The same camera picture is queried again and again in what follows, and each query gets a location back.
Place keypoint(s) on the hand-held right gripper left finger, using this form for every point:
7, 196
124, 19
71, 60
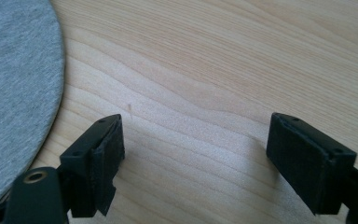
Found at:
91, 161

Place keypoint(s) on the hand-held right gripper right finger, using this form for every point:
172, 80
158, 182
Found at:
307, 165

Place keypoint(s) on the grey fabric cloth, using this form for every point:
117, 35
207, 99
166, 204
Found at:
15, 90

